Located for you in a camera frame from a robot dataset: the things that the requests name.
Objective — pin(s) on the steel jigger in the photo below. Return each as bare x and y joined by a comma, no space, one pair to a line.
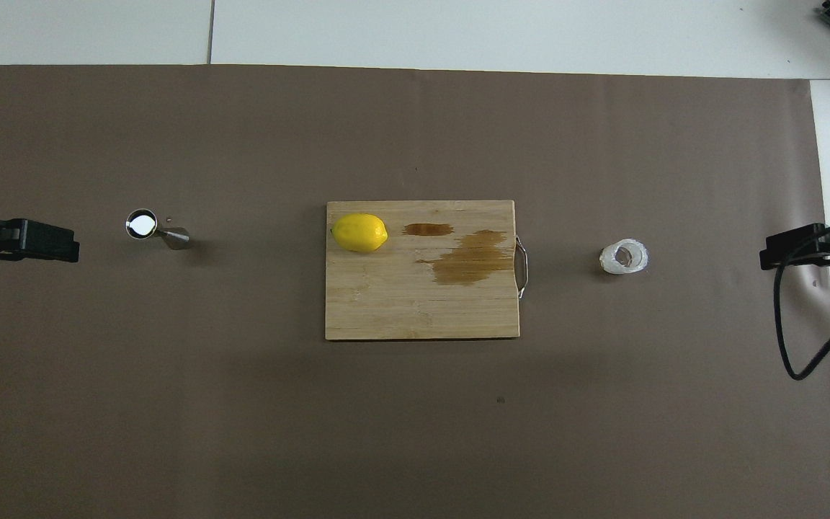
143,224

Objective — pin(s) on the brown paper table mat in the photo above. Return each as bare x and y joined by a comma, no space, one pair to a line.
242,418

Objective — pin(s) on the yellow lemon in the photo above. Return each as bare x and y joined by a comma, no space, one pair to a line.
359,233

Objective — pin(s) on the wooden cutting board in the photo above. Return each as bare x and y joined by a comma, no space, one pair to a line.
386,303

